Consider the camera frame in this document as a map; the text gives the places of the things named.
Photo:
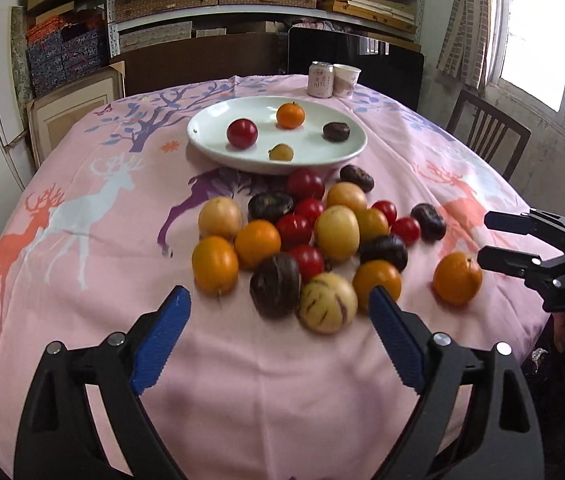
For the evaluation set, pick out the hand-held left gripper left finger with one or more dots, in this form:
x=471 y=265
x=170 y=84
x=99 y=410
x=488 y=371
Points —
x=162 y=340

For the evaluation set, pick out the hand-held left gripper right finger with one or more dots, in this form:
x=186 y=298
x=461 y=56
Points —
x=395 y=340

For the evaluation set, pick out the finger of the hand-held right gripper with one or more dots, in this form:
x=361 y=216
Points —
x=507 y=222
x=502 y=259

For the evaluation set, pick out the striped yellow pepino melon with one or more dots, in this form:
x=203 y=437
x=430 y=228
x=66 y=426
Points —
x=326 y=302

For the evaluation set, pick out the yellow round fruit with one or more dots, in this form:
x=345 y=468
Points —
x=220 y=217
x=372 y=224
x=346 y=195

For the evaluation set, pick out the plain yellow pepino melon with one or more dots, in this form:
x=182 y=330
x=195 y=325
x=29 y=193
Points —
x=337 y=232

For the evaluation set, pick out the white oval plate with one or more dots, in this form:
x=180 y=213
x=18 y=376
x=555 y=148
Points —
x=307 y=145

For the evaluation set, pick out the pink deer print tablecloth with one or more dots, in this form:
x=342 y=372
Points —
x=87 y=310

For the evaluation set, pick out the dark wooden chair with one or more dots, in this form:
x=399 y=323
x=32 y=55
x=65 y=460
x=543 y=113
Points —
x=492 y=130

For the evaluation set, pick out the black glossy panel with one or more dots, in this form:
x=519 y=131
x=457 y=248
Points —
x=392 y=72

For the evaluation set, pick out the white framed window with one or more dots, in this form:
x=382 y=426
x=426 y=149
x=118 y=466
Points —
x=537 y=35

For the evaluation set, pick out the checked beige curtain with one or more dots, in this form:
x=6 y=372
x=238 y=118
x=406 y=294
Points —
x=464 y=25

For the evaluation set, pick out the white paper cup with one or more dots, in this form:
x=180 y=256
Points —
x=347 y=81

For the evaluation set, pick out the small yellow fruit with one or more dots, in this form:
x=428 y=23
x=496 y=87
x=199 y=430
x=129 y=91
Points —
x=281 y=152

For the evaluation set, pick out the pink drink can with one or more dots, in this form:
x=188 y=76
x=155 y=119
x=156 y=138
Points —
x=320 y=79

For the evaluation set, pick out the small tangerine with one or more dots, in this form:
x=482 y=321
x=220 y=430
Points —
x=290 y=115

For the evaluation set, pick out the stack of wooden flat boxes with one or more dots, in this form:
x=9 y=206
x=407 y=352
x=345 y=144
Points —
x=372 y=7

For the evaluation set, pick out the dark brown wooden board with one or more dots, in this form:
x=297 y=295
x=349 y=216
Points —
x=202 y=62

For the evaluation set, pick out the white door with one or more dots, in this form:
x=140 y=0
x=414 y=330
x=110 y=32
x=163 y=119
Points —
x=5 y=100

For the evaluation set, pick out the stack of blue patterned boxes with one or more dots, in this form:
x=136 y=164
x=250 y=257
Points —
x=70 y=55

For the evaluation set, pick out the row of grey woven boxes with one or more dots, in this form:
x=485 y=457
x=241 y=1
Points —
x=162 y=36

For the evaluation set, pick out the white metal shelf rack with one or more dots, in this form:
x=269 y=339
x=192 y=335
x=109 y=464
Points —
x=112 y=10

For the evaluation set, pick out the beige picture frame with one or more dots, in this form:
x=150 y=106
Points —
x=72 y=110

